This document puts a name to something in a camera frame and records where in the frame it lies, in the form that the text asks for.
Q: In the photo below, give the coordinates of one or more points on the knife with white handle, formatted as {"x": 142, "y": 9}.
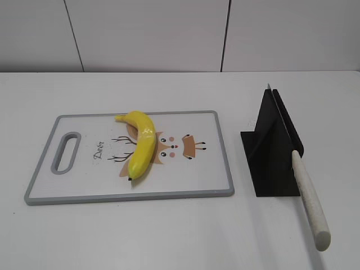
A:
{"x": 313, "y": 208}

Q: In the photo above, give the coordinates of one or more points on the white cutting board grey rim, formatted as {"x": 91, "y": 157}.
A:
{"x": 85, "y": 160}

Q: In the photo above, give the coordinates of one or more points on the yellow plastic banana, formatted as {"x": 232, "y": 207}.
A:
{"x": 145, "y": 142}

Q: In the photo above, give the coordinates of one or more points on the black knife stand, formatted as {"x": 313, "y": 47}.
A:
{"x": 269, "y": 148}

